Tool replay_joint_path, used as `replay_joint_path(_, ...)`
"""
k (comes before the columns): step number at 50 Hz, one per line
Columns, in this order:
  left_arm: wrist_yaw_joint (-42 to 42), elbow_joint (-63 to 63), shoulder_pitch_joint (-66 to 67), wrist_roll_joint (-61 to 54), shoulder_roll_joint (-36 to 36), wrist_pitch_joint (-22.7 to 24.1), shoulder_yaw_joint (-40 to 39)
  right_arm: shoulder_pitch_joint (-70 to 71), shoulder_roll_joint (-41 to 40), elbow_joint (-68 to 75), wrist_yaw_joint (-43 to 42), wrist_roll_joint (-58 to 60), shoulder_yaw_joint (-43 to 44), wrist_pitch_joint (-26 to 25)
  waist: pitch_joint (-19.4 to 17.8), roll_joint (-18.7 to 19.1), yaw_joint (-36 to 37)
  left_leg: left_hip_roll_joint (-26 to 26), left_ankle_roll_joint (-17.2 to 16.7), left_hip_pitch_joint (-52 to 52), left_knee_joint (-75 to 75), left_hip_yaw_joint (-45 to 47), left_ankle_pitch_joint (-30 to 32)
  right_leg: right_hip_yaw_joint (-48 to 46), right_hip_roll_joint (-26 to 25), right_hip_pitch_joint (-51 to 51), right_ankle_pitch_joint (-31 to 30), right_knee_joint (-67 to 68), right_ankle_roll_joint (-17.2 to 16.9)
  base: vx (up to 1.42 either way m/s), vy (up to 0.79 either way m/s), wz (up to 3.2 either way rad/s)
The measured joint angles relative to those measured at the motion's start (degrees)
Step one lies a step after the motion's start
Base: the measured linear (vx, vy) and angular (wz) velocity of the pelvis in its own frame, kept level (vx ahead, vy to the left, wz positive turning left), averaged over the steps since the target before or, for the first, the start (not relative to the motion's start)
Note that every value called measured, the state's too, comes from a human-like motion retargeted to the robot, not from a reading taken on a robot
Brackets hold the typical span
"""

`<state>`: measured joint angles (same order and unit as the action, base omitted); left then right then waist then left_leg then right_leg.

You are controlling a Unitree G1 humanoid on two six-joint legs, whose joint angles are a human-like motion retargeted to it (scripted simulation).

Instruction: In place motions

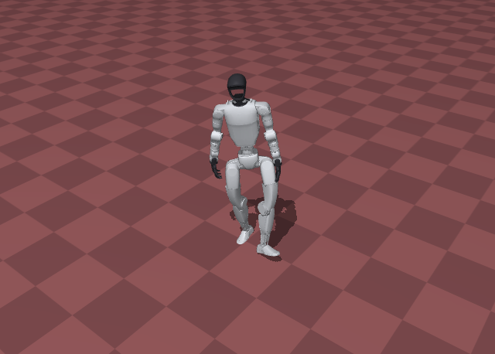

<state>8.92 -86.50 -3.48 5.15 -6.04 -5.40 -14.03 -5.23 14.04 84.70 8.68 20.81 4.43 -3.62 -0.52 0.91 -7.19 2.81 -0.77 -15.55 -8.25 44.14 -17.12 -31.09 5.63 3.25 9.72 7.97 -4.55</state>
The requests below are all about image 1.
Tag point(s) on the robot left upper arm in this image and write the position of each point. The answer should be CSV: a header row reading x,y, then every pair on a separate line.
x,y
263,108

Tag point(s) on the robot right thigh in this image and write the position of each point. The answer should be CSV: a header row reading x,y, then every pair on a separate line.
x,y
233,186

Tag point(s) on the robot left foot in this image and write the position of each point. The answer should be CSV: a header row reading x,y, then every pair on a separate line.
x,y
267,250

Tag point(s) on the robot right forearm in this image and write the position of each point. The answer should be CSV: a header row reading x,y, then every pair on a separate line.
x,y
214,148

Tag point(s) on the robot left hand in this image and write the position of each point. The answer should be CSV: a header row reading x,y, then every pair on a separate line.
x,y
277,164

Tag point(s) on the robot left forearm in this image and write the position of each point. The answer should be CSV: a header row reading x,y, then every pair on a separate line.
x,y
274,149

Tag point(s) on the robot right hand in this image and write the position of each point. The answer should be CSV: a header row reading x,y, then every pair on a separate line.
x,y
214,168

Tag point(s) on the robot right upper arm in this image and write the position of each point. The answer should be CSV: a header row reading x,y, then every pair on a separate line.
x,y
218,114

